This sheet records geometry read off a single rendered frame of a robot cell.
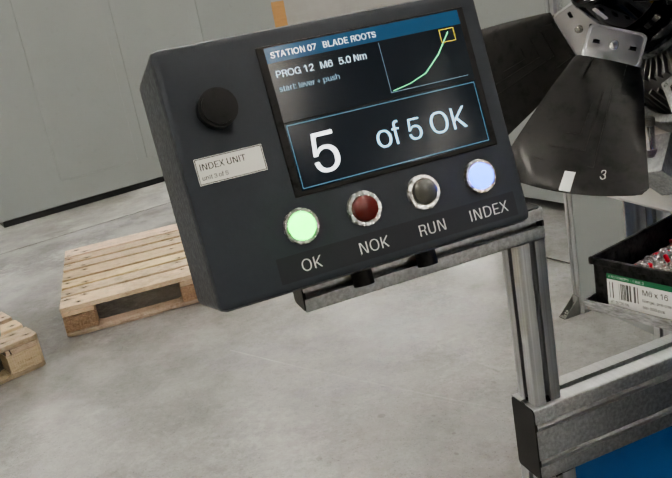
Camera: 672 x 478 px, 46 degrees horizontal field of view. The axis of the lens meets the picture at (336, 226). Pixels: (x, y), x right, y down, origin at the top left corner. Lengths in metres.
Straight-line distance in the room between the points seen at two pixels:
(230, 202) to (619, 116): 0.82
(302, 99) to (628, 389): 0.48
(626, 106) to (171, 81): 0.85
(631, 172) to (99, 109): 5.52
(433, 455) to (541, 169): 1.23
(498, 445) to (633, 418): 1.45
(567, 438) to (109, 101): 5.84
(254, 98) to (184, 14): 6.13
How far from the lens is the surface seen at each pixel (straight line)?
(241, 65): 0.58
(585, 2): 1.34
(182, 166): 0.56
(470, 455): 2.29
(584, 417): 0.84
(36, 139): 6.34
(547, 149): 1.25
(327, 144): 0.58
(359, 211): 0.58
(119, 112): 6.49
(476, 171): 0.62
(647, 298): 1.07
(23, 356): 3.50
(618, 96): 1.29
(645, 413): 0.89
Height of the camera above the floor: 1.28
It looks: 17 degrees down
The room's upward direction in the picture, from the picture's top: 10 degrees counter-clockwise
